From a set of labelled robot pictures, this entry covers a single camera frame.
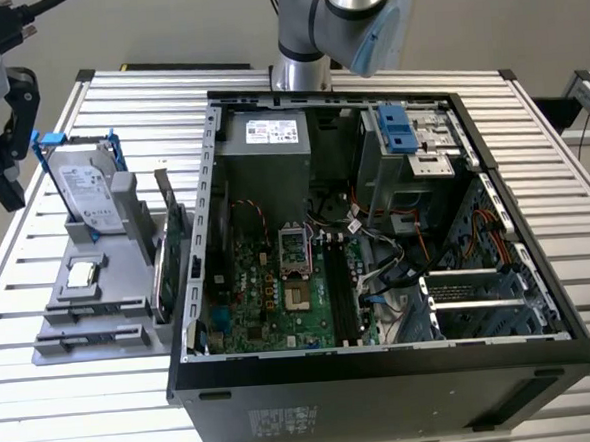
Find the green motherboard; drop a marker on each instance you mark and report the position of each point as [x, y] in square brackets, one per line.
[250, 304]

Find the CPU socket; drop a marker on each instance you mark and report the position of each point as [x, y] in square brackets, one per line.
[298, 295]

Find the silver CPU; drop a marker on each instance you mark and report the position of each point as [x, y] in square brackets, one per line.
[82, 274]

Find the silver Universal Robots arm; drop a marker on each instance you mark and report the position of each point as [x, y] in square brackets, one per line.
[312, 9]

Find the black PC case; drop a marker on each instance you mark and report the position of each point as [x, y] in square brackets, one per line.
[336, 404]

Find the thin metal locking lever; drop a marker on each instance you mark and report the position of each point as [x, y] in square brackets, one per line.
[310, 250]

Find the grey power supply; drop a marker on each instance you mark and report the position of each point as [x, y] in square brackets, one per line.
[262, 178]

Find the green graphics card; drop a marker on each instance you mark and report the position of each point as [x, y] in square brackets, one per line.
[170, 268]

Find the blue plastic drive latch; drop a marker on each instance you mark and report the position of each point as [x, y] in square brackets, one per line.
[394, 130]

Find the hard disk in blue carrier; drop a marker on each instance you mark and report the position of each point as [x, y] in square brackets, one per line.
[85, 189]

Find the black table corner cap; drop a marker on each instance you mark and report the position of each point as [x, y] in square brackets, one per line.
[507, 74]
[85, 76]

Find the black RAM slot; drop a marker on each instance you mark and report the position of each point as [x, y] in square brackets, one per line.
[345, 290]
[351, 290]
[332, 291]
[339, 291]

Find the black rectangular object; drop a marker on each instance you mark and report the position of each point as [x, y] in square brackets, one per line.
[556, 112]

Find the grey parts rack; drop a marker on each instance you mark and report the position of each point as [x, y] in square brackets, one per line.
[123, 271]

